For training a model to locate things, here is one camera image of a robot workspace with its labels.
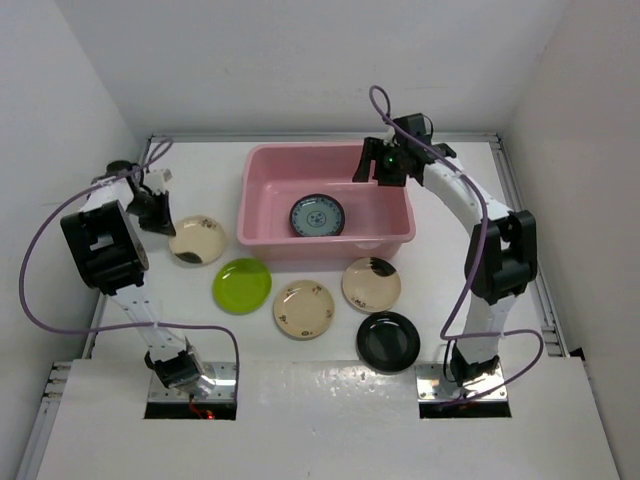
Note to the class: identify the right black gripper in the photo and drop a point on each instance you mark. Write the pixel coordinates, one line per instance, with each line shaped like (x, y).
(376, 149)

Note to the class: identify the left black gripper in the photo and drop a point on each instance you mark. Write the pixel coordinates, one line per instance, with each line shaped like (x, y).
(161, 222)

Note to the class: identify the lime green plate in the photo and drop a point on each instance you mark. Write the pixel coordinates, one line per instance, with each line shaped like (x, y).
(242, 286)

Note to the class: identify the cream plate black brushstroke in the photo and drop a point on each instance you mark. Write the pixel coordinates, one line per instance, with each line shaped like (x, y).
(371, 285)

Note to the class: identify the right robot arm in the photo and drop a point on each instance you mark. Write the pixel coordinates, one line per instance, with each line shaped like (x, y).
(502, 257)

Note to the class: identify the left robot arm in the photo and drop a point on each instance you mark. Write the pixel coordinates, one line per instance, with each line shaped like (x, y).
(111, 258)

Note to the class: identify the pink plastic bin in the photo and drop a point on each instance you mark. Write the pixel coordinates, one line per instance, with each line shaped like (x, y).
(379, 220)

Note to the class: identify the cream floral plate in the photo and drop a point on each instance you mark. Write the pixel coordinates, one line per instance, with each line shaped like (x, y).
(304, 309)

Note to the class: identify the black plate front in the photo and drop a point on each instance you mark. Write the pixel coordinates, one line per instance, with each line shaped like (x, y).
(388, 342)

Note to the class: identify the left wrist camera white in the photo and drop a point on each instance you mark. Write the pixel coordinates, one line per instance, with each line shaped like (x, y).
(157, 180)

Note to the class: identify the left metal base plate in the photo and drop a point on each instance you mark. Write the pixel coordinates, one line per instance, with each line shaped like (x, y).
(216, 385)

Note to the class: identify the metal base plate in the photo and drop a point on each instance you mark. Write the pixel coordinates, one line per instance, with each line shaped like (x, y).
(433, 387)
(216, 385)

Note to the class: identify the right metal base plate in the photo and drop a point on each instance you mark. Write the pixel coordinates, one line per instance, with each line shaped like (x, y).
(433, 387)

